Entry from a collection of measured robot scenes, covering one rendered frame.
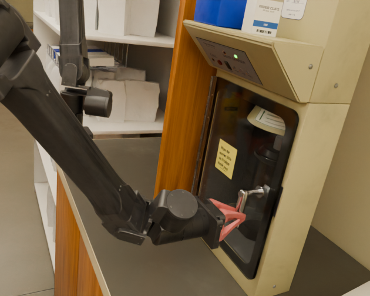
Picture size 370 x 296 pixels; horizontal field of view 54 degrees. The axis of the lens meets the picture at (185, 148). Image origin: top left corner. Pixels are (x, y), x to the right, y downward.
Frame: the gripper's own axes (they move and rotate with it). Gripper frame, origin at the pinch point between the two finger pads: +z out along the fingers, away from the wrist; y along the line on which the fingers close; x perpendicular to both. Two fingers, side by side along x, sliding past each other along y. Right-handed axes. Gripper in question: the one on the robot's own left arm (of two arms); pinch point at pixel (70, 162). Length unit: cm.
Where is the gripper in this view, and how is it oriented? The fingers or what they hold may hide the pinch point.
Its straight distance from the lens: 102.7
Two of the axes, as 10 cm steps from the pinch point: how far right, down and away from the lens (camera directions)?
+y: 8.8, -0.5, 4.7
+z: -1.4, 9.2, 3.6
